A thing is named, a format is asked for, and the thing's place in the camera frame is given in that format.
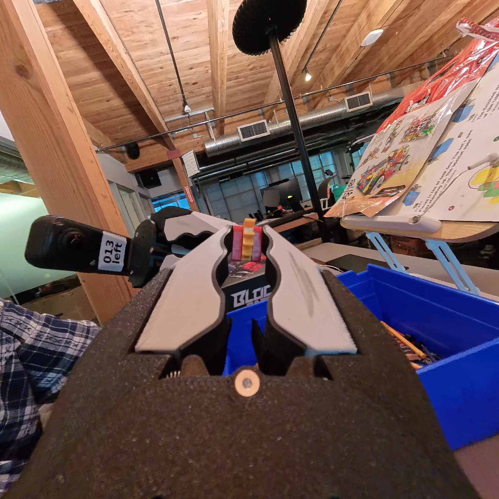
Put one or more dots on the black metal pole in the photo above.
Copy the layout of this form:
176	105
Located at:
296	117

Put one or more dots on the black flat tablet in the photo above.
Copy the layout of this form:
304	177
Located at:
357	263

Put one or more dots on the pile of colourful toy pieces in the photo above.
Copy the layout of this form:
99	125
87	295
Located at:
409	347

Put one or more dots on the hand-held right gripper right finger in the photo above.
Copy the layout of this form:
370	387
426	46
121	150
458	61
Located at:
312	300

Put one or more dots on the tilted board stand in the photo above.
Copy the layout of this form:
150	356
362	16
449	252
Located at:
405	226

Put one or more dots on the black computer monitor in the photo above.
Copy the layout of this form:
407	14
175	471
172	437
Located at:
282	193

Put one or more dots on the white air vent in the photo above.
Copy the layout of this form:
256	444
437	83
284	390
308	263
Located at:
359	100
253	130

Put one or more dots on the silver ventilation duct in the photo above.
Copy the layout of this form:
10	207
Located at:
312	118

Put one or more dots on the blue plastic bin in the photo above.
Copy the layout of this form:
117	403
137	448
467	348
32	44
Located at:
452	351

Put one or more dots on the person's left forearm plaid sleeve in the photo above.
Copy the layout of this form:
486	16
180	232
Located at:
39	374

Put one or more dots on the white instruction sheet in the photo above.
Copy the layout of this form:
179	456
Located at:
468	164

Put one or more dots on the red yellow toy construction piece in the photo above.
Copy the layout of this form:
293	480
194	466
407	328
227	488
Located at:
248	242

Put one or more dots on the black box with red print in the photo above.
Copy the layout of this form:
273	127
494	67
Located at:
249	292

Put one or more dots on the wooden post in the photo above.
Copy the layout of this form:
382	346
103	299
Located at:
54	148

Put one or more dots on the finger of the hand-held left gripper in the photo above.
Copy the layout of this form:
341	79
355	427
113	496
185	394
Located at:
199	226
170	263

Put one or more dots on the colourful toy package bag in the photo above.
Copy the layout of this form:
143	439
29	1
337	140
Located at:
398	156

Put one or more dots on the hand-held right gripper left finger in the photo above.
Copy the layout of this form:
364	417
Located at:
187	300

